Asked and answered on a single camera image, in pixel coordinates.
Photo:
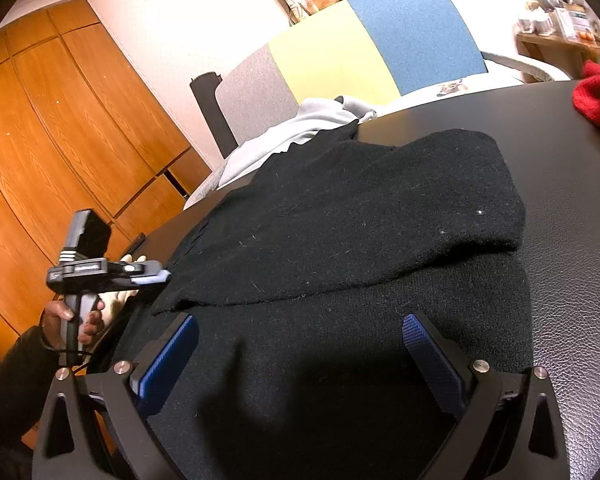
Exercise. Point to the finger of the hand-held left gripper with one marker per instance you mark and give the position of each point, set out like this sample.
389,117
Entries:
150,280
140,266

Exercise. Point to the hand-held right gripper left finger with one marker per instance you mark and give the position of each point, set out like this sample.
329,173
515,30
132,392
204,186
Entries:
167,360

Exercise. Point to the grey yellow blue armchair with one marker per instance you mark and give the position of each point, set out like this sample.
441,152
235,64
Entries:
330,60

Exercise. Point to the wooden wardrobe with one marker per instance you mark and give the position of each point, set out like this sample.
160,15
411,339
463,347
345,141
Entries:
80,135

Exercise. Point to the person's left forearm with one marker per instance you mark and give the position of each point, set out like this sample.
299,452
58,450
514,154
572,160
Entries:
10,385

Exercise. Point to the person's left hand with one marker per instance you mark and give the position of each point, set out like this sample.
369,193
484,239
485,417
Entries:
55,320

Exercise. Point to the glass jar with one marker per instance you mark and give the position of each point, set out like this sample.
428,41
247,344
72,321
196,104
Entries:
527,24

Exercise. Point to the wooden desk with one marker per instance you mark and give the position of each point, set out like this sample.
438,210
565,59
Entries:
555,42

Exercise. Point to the red sweater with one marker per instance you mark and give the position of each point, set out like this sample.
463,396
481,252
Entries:
595,105

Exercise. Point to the black sweater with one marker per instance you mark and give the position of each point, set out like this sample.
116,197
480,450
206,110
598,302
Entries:
330,235

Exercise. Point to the light grey hoodie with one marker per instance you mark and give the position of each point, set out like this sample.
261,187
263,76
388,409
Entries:
300,125

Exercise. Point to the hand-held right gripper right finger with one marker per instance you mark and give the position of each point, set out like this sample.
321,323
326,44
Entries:
432,360

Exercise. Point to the white printed pillow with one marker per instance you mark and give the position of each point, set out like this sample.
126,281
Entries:
430,95

